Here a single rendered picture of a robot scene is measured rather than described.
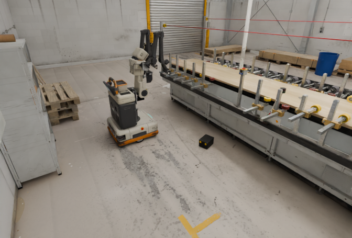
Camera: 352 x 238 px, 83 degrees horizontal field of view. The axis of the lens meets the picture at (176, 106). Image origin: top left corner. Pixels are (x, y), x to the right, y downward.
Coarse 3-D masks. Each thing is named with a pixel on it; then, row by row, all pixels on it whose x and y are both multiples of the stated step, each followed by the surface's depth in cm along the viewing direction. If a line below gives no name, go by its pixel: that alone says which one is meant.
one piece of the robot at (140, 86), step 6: (132, 60) 289; (138, 60) 282; (132, 66) 292; (138, 66) 284; (132, 72) 294; (138, 72) 293; (144, 72) 299; (138, 78) 298; (138, 84) 301; (144, 84) 302; (138, 90) 304; (144, 90) 305; (144, 96) 309
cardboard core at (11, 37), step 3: (0, 36) 213; (3, 36) 215; (6, 36) 216; (9, 36) 217; (12, 36) 218; (0, 39) 214; (3, 39) 215; (6, 39) 216; (9, 39) 218; (12, 39) 219; (15, 39) 225
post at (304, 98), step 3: (303, 96) 192; (306, 96) 190; (303, 99) 193; (306, 99) 193; (303, 102) 193; (300, 105) 196; (303, 105) 194; (300, 108) 197; (303, 108) 196; (297, 114) 201; (297, 120) 203; (300, 120) 203; (294, 123) 206; (297, 123) 203; (294, 126) 206; (297, 126) 204; (294, 129) 207; (297, 129) 206
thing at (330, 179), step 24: (192, 96) 392; (216, 120) 344; (240, 120) 300; (312, 120) 211; (264, 144) 274; (288, 144) 244; (336, 144) 197; (288, 168) 251; (312, 168) 226; (336, 192) 207
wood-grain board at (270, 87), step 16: (192, 64) 406; (208, 64) 406; (224, 80) 310; (256, 80) 310; (272, 80) 310; (272, 96) 249; (288, 96) 249; (320, 96) 249; (320, 112) 208; (336, 112) 208
